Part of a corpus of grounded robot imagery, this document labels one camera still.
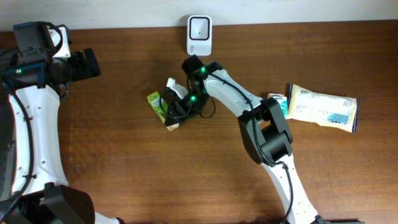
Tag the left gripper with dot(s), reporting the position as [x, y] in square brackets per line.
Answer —
[79, 57]

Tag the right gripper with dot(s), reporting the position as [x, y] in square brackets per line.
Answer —
[173, 107]

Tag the green tea carton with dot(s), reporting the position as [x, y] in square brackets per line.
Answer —
[153, 100]

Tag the orange tissue pack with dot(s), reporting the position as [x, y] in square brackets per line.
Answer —
[275, 95]

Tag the teal tissue pack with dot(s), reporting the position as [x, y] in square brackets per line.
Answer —
[283, 105]

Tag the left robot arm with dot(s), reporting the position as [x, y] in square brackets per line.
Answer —
[34, 188]

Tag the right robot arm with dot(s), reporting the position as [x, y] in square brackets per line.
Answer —
[265, 133]

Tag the white barcode scanner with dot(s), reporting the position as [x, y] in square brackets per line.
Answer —
[199, 35]

